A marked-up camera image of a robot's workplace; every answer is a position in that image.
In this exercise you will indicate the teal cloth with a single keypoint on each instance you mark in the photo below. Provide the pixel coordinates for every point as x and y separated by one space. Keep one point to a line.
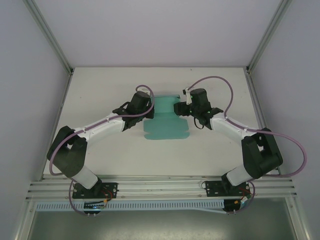
165 127

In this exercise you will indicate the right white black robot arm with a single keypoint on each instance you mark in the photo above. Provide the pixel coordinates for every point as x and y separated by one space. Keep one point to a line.
225 127

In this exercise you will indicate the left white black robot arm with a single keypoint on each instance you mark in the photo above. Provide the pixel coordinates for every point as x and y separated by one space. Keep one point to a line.
105 127

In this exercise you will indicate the aluminium side rail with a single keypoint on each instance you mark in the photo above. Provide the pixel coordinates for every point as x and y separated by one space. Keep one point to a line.
58 117
260 105

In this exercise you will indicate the aluminium cross rail frame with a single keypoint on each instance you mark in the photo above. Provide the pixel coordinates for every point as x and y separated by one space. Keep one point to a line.
162 186

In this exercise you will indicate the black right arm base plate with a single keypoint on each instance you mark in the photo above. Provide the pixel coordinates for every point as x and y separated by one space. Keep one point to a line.
212 187

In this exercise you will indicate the aluminium corner post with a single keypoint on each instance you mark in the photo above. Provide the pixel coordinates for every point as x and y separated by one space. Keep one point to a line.
267 35
50 35

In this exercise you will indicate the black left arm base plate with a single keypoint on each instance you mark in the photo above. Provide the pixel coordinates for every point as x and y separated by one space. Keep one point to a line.
82 192

